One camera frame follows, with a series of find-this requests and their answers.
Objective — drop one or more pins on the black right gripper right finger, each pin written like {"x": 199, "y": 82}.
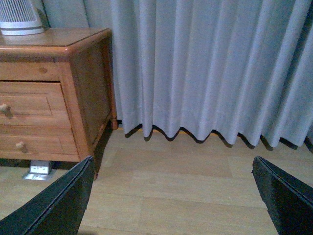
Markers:
{"x": 289, "y": 201}

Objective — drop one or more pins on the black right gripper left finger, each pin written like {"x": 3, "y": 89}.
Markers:
{"x": 58, "y": 209}

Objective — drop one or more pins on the wooden drawer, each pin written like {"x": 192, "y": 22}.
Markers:
{"x": 31, "y": 139}
{"x": 33, "y": 104}

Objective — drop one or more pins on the wooden nightstand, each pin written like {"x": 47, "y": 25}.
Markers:
{"x": 80, "y": 60}

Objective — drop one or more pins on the grey curtain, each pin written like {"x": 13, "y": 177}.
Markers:
{"x": 230, "y": 66}

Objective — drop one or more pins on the white cylindrical air purifier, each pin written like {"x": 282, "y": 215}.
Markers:
{"x": 19, "y": 17}

